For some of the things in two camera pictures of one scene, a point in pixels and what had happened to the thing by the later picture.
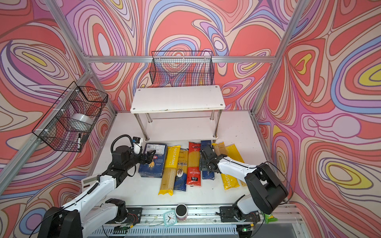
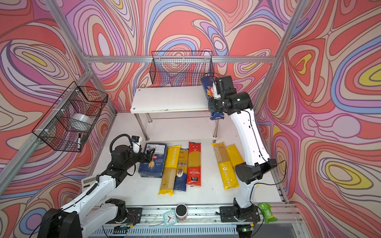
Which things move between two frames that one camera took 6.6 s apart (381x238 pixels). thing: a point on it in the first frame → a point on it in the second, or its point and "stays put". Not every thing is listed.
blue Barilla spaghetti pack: (207, 174) → (208, 83)
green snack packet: (269, 218) stays put
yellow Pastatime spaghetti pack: (229, 181) stays put
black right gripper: (203, 164) → (212, 101)
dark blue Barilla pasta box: (157, 168) stays put
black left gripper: (149, 158) stays put
